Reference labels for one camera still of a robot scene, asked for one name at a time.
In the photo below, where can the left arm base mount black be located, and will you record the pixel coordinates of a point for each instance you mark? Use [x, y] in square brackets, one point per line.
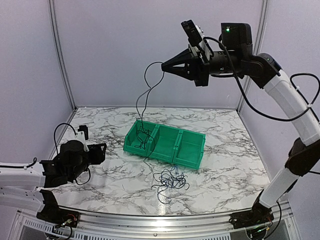
[59, 217]

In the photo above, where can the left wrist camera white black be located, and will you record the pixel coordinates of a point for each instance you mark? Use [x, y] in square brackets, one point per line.
[82, 135]

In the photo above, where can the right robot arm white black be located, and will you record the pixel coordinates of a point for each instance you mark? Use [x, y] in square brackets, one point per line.
[235, 58]

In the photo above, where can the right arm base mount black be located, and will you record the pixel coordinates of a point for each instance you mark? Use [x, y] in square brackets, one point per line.
[249, 218]

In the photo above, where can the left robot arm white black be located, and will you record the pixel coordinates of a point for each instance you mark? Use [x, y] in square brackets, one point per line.
[28, 186]

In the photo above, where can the left aluminium corner post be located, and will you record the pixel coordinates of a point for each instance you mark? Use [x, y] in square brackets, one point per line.
[59, 53]

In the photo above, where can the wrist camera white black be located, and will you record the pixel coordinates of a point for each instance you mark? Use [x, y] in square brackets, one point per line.
[196, 39]
[82, 135]

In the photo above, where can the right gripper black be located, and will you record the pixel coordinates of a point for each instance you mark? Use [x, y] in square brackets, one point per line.
[195, 68]

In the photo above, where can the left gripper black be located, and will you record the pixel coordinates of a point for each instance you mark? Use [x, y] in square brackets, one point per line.
[98, 157]

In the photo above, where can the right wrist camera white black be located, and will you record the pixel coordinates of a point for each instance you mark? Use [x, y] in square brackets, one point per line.
[196, 39]

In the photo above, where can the green three-compartment plastic bin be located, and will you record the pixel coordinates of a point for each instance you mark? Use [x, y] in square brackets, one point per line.
[165, 143]

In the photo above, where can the aluminium front frame rail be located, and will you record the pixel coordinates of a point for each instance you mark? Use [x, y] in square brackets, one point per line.
[107, 226]

